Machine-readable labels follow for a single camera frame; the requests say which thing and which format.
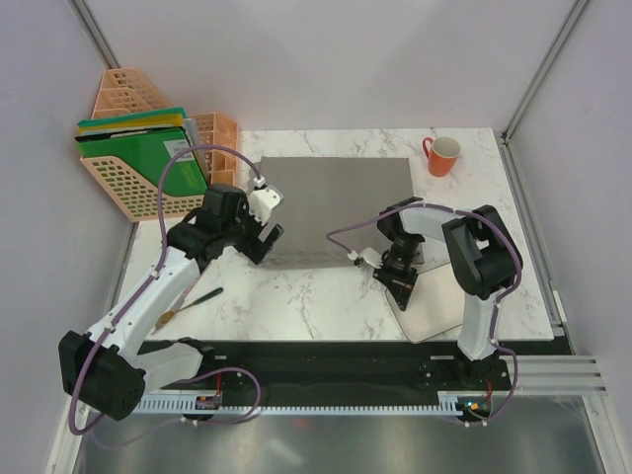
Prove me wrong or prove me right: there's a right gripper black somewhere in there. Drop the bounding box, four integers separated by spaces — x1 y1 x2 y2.
372 233 421 311

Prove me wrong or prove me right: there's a white rectangular plate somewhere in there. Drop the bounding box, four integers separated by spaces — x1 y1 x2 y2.
385 264 465 344

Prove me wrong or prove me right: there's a grey placemat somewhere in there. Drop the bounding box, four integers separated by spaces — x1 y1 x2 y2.
260 156 414 270

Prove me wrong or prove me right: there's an orange mug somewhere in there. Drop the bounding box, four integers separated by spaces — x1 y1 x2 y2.
422 136 461 178

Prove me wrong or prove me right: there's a gold fork green handle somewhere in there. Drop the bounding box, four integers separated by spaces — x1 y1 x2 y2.
153 287 224 333

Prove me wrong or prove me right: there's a knife pink handle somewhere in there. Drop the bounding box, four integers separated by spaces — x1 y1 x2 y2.
180 275 201 304

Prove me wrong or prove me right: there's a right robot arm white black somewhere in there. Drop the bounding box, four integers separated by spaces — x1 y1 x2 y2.
374 197 523 389

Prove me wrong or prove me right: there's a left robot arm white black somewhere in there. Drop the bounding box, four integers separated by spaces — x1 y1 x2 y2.
58 185 283 421

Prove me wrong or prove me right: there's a yellow folder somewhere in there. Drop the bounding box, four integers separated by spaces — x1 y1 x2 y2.
76 108 188 134

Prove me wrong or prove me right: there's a green folder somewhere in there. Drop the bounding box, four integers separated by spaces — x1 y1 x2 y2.
75 127 207 198

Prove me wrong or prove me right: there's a peach file organizer rack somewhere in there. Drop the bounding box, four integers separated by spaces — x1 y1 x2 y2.
74 68 242 222

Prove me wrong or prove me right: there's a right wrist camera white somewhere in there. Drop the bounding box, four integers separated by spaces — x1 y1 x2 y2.
349 248 382 269

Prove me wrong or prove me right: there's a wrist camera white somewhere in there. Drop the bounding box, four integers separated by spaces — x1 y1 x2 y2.
247 187 283 224
349 248 382 269

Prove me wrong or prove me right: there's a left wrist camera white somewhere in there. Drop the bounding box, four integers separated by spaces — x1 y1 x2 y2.
247 187 283 224

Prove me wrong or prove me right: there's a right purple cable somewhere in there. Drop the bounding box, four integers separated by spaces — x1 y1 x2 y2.
327 201 524 429

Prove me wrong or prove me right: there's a purple cable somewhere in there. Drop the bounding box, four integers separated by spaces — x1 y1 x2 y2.
68 144 271 450
327 201 524 429

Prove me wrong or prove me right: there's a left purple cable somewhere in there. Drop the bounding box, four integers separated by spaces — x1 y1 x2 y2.
68 144 271 450

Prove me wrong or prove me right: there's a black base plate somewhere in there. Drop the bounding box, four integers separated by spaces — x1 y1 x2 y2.
171 341 512 405

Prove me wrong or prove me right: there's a white cable duct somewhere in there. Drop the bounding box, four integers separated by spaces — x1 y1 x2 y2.
132 390 463 417

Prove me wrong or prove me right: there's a right aluminium frame post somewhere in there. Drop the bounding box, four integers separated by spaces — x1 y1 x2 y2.
501 0 593 144

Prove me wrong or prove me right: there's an aluminium frame post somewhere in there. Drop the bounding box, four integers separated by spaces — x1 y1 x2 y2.
68 0 121 69
501 0 593 144

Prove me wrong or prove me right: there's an aluminium rail profile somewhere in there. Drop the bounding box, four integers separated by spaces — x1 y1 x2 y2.
515 355 606 396

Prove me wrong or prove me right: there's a left aluminium frame post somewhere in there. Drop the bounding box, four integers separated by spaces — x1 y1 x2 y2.
68 0 121 69

